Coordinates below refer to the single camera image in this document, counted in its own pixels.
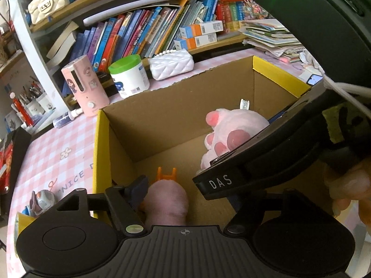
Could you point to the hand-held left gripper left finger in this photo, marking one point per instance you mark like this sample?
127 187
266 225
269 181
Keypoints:
140 190

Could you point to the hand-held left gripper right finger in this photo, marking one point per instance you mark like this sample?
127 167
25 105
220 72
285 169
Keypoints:
245 215

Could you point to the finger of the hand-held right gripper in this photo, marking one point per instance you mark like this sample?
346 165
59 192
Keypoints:
226 157

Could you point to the pink paw plush toy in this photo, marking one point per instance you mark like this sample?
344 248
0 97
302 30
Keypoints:
232 123

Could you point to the yellow-edged cardboard box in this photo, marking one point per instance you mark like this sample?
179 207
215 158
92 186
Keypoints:
179 115

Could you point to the grey purple toy truck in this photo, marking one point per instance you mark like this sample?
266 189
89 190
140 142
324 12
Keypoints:
43 201

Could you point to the person's right hand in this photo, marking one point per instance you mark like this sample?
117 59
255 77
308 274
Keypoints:
347 188

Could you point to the orange plastic clip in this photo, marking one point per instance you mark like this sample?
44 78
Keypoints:
167 178

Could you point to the smartphone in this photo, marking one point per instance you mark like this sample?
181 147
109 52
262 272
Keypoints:
314 79

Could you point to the white crumpled cloth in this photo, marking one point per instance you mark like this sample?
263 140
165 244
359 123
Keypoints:
311 60

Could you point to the pink checked tablecloth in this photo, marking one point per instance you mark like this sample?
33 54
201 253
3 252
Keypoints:
58 150

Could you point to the stack of booklets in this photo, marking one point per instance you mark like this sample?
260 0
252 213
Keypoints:
269 37

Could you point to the small spray bottle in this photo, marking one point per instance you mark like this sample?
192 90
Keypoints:
65 119

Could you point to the white quilted purse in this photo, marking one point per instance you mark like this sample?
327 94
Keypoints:
171 63

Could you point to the white tub with green lid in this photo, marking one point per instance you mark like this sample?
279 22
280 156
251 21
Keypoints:
130 81

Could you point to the blue white small toy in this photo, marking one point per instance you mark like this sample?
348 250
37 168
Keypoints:
29 210

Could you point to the pink cylindrical dispenser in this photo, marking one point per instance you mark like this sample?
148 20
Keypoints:
84 87

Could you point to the orange and white carton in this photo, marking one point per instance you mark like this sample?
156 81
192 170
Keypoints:
203 29
197 42

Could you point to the white pen cup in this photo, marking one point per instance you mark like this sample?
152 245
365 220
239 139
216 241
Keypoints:
33 110
46 102

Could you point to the red gift packets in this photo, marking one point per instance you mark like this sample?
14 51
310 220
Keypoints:
5 168

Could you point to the row of red-blue books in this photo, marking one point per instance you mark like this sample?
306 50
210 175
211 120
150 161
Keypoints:
232 8

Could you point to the red stick with white ball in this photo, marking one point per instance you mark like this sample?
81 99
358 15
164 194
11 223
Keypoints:
20 110

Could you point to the blue picture card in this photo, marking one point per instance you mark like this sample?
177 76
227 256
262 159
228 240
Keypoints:
10 123

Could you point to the row of colourful books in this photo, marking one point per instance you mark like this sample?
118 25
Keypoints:
139 31

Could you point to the thick white-paged book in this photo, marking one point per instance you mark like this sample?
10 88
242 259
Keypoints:
62 53
62 39

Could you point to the white wooden bookshelf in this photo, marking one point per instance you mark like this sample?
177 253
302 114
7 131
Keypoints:
34 52

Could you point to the long white bar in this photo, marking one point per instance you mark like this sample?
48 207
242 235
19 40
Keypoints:
116 14

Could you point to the cream quilted pearl handbag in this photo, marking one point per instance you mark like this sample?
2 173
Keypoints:
47 4

